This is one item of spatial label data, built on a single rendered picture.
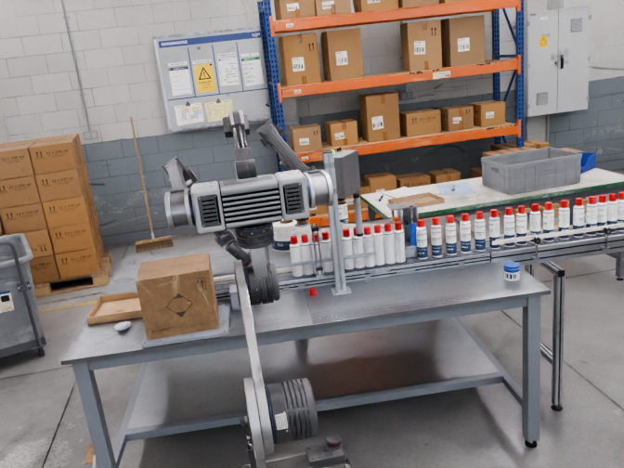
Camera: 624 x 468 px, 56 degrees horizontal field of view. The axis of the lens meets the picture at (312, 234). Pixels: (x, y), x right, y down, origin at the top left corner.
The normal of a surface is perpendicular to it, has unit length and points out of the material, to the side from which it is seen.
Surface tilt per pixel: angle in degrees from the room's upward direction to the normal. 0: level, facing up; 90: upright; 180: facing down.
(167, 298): 90
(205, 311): 90
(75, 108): 90
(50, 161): 90
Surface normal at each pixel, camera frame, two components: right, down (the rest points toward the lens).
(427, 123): 0.16, 0.28
